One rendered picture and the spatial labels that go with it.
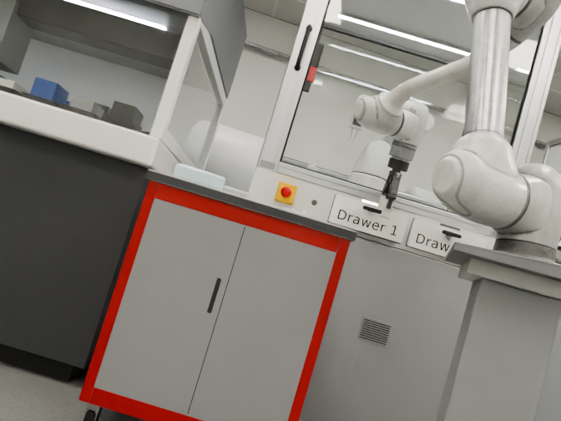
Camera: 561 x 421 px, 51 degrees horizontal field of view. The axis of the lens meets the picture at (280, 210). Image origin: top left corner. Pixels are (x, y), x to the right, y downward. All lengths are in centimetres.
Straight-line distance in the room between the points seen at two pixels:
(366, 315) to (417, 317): 20
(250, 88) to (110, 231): 360
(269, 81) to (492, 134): 418
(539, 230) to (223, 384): 94
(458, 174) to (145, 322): 93
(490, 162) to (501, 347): 46
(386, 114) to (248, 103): 359
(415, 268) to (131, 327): 112
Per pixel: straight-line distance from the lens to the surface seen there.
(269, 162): 231
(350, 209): 227
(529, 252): 163
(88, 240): 219
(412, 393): 239
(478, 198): 150
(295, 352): 171
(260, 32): 576
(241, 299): 169
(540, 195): 164
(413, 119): 215
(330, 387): 234
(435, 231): 235
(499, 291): 159
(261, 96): 558
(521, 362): 160
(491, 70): 169
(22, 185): 229
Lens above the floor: 60
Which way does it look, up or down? 5 degrees up
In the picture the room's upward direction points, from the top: 17 degrees clockwise
